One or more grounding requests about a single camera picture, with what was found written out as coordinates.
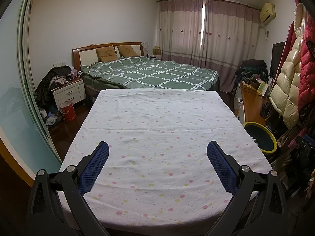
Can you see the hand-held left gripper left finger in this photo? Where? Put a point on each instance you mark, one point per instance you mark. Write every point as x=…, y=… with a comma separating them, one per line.
x=94, y=167

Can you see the white spotted tablecloth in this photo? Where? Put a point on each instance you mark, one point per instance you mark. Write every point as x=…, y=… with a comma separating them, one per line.
x=160, y=140

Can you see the black flat television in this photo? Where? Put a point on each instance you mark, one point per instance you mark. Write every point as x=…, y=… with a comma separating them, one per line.
x=277, y=59

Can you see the cream air conditioner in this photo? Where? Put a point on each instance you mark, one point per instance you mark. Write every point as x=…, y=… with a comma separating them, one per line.
x=267, y=13

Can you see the pale pink curtain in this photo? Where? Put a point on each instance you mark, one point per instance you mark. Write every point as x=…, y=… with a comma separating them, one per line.
x=231, y=46
x=182, y=34

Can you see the green checked duvet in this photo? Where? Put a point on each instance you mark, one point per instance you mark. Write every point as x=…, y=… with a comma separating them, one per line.
x=160, y=73

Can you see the small tan box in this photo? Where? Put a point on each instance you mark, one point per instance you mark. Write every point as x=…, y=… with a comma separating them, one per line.
x=156, y=51

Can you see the green printed box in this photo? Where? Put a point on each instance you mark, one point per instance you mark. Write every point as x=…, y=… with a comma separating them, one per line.
x=262, y=89

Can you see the white wall switch plate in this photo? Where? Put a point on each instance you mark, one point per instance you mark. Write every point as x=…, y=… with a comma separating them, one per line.
x=59, y=64

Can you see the cream puffer jacket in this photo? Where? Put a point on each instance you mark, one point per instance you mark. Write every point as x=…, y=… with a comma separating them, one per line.
x=288, y=91

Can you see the mixed clothes heap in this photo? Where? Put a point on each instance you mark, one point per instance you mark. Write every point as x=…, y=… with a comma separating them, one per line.
x=251, y=71

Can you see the white nightstand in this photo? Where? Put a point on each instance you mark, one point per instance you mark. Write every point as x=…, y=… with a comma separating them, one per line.
x=69, y=93

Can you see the glass sliding wardrobe door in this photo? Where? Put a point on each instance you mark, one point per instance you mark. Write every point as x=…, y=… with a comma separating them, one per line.
x=14, y=115

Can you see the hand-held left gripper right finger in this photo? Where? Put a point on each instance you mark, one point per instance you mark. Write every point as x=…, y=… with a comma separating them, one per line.
x=221, y=167

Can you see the brown bear pillow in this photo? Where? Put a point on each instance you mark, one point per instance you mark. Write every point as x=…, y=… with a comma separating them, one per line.
x=128, y=51
x=107, y=53

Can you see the red dotted puffer jacket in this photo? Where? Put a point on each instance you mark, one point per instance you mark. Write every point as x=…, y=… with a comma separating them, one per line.
x=308, y=66

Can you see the crumpled plastic bags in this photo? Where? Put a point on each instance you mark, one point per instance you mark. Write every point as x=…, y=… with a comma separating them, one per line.
x=52, y=119

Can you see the red bucket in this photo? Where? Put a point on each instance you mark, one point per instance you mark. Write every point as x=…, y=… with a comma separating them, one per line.
x=67, y=111

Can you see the dark clothes pile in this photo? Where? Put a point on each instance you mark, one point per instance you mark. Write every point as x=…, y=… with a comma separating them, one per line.
x=46, y=86

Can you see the low wooden cabinet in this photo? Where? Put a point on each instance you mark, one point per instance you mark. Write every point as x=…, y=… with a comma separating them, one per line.
x=253, y=108

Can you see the yellow rimmed dark bin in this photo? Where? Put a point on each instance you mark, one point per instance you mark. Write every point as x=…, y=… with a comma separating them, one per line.
x=260, y=137

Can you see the wooden bed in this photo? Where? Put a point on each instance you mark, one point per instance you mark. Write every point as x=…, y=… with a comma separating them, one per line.
x=86, y=54

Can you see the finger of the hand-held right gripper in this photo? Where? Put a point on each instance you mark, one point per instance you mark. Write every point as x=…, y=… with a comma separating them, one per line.
x=307, y=142

